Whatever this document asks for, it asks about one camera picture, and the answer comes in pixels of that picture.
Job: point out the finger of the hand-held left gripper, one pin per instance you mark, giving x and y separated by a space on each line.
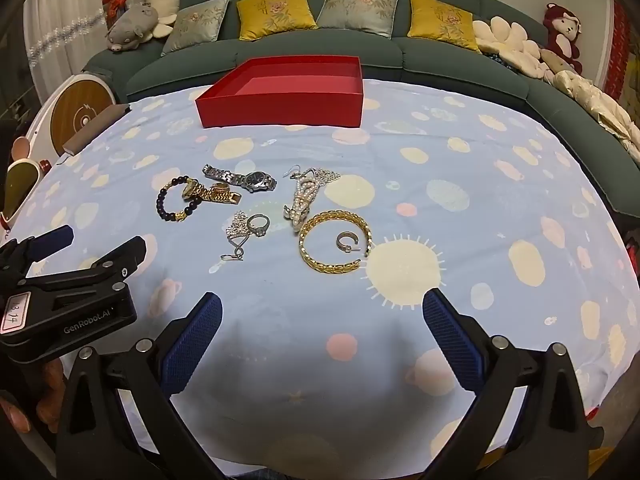
55 238
117 260

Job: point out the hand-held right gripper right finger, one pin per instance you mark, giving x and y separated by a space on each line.
450 340

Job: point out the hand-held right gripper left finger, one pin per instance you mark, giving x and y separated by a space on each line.
195 345

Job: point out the silver rhinestone dangle earring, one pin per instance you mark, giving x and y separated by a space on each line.
236 230
325 177

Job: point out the gold metal wristwatch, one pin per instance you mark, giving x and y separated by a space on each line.
220 192

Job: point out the small gold hoop earring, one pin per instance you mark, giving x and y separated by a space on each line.
340 245

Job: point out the silver metal wristwatch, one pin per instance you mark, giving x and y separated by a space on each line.
257 181

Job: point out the red shallow box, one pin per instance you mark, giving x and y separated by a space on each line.
280 112

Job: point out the person's left hand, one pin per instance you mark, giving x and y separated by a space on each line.
17 412

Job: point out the round-eared table mirror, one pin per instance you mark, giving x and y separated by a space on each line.
22 185

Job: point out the blue planet print tablecloth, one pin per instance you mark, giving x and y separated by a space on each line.
450 260

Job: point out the brown flat pouch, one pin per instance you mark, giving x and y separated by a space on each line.
95 127

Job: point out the white machine with wooden disc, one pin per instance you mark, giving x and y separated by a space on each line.
80 105

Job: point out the dark glass cabinet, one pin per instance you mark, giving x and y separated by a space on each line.
17 90

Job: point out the white lace curtain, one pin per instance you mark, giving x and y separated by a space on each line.
60 35

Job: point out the grey plush animal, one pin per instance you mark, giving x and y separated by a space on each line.
132 27

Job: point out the red ribbon bow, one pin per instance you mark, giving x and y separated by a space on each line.
112 4

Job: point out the grey floral cushion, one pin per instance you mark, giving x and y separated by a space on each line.
357 7
197 25

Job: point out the cream satin quilt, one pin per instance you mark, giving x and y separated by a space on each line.
595 105

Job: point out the dark green sofa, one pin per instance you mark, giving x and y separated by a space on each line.
440 60

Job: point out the yellow floral cushion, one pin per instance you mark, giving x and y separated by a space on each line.
275 12
442 20

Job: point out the small beige plush toy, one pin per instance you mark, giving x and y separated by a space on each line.
555 62

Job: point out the cream flower shaped cushion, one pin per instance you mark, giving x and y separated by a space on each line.
510 40

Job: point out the red monkey plush toy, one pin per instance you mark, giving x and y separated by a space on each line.
562 25

